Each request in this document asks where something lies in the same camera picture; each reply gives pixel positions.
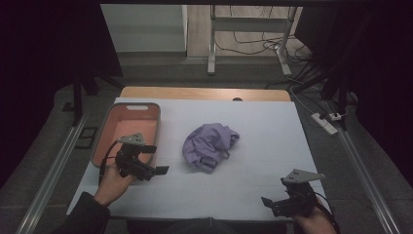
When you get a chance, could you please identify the white plug adapter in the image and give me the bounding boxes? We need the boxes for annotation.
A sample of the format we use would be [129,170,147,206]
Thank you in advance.
[328,111,346,122]

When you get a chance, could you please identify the black floor bracket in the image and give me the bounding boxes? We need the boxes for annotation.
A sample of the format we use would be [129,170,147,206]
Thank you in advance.
[75,126,98,150]

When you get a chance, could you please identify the black floor cables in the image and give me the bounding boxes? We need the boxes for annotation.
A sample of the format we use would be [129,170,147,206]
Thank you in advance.
[213,5,315,66]

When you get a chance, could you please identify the black curtain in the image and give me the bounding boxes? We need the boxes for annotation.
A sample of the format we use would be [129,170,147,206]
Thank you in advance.
[293,0,413,188]
[0,0,124,190]

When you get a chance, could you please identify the person's left hand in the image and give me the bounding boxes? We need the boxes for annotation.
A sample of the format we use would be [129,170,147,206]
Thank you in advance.
[93,161,138,208]

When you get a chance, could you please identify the white power cable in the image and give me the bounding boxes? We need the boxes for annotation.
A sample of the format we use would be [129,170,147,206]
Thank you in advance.
[287,87,316,115]

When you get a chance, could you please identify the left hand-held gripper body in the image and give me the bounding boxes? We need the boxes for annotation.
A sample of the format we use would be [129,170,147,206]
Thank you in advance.
[114,132,158,182]

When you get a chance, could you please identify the aluminium rail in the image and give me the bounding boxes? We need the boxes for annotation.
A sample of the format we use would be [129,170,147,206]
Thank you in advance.
[324,100,402,234]
[15,111,90,234]

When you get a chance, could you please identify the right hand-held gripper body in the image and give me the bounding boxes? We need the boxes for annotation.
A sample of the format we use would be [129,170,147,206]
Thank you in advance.
[271,168,326,218]

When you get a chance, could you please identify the white metal desk frame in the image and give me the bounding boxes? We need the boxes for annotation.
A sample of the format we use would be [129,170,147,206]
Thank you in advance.
[207,4,298,78]

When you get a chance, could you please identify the white table sheet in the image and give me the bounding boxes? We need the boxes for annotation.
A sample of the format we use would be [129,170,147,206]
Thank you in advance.
[66,97,325,222]

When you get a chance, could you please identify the white cabinet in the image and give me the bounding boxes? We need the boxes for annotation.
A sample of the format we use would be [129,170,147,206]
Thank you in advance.
[100,3,189,54]

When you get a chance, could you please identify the purple cloth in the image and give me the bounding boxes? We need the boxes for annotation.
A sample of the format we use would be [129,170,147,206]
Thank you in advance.
[181,122,242,174]

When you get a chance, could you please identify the right hand-held gripper cable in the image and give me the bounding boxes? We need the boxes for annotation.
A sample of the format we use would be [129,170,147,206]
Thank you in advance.
[314,190,341,234]

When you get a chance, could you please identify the orange basket with grey rim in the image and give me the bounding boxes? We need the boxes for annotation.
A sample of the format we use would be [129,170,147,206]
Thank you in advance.
[91,101,162,169]

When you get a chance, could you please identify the left hand-held gripper cable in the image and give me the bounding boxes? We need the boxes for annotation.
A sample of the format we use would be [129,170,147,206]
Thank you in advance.
[98,139,122,186]

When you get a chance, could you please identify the hand-held gripper cable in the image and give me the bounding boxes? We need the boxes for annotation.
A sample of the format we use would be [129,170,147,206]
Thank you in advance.
[98,139,122,186]
[314,190,341,234]

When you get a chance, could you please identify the black stand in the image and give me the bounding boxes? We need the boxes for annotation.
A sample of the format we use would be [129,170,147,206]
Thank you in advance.
[71,64,126,128]

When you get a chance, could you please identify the person's right hand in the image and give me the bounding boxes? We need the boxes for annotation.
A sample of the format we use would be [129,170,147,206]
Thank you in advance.
[291,203,337,234]

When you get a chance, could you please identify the white power strip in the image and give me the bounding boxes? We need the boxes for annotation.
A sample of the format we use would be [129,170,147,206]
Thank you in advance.
[311,111,339,137]

